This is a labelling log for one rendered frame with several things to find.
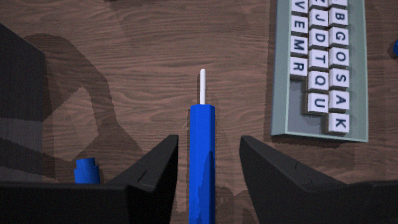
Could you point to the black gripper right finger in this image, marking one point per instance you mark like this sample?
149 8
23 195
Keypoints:
286 191

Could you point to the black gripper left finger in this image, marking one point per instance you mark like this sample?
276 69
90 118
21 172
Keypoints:
141 194

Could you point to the blue stylus with grey tip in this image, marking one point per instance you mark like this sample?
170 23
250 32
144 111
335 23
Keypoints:
202 159

